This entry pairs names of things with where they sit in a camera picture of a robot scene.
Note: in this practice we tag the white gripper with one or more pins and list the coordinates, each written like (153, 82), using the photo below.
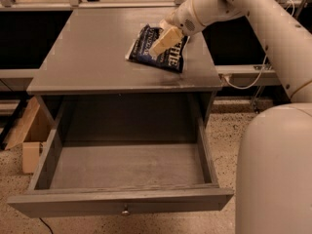
(182, 19)

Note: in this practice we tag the blue chip bag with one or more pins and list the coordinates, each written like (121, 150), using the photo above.
(171, 59)

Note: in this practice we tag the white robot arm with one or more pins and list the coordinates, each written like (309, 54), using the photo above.
(274, 166)

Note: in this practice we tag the grey cabinet counter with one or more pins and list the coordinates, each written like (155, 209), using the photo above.
(86, 79)

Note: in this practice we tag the grey open drawer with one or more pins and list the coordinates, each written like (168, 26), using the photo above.
(85, 171)

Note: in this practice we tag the round metal drawer knob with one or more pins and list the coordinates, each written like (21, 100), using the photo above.
(126, 211)

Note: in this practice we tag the metal support rod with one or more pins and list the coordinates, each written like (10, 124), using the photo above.
(256, 98)

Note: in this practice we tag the wooden block stand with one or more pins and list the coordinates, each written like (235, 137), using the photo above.
(30, 133)

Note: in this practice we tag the grey wall rail shelf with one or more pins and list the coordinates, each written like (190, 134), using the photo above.
(246, 76)

